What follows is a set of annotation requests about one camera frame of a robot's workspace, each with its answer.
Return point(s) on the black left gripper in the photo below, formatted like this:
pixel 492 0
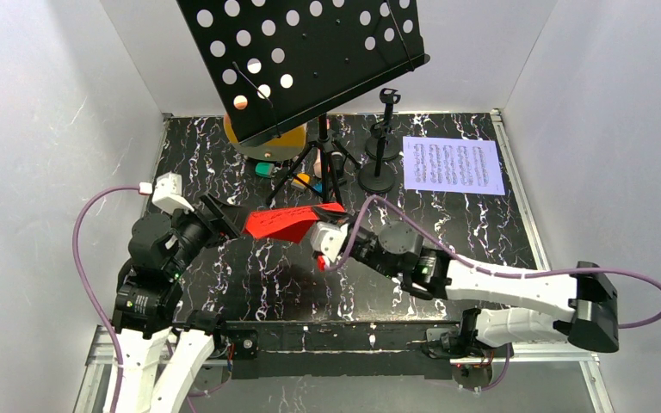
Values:
pixel 219 215

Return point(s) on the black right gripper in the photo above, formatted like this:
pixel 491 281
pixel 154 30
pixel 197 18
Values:
pixel 364 241

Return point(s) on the red sheet music page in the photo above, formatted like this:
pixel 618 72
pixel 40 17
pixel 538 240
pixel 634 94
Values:
pixel 285 224

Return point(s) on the black handheld microphone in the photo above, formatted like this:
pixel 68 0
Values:
pixel 338 163

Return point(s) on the black tripod music stand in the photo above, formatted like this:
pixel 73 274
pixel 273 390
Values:
pixel 277 65

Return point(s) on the pink microphone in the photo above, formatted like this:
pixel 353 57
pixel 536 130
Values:
pixel 318 168

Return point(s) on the black desktop microphone stand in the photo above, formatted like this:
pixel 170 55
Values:
pixel 377 177

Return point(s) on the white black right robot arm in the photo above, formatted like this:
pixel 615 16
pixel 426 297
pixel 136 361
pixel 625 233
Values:
pixel 579 308

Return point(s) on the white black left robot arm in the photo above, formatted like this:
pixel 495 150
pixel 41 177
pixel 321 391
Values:
pixel 155 359

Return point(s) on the black blue marker pen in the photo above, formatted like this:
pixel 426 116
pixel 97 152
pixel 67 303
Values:
pixel 316 187

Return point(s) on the yellow and grey eraser block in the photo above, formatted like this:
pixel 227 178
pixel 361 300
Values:
pixel 301 182

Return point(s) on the green and grey eraser block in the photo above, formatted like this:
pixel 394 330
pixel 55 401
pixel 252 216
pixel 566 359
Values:
pixel 265 170

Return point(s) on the round three-colour drawer cabinet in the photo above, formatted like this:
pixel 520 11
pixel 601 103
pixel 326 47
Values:
pixel 287 147

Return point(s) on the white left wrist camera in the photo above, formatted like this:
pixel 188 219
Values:
pixel 166 193

